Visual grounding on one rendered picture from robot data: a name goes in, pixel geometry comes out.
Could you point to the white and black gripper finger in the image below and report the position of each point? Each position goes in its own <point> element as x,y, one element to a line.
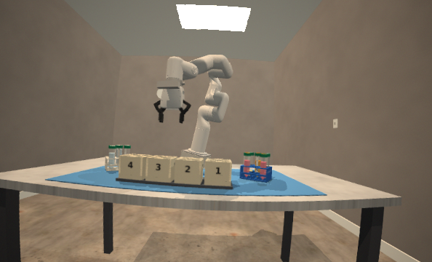
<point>160,111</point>
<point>184,111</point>

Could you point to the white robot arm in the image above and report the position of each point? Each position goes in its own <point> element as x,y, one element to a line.
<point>176,67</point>

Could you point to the blue bench mat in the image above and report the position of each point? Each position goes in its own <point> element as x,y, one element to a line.
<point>279,186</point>

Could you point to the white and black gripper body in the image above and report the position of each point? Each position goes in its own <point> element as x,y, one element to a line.
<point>172,99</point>

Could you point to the beige tube rack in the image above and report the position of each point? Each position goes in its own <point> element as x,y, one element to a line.
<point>107,166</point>

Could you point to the beige bucket adapter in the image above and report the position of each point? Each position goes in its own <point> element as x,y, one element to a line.
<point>132,166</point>
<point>189,170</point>
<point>218,172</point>
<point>160,169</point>

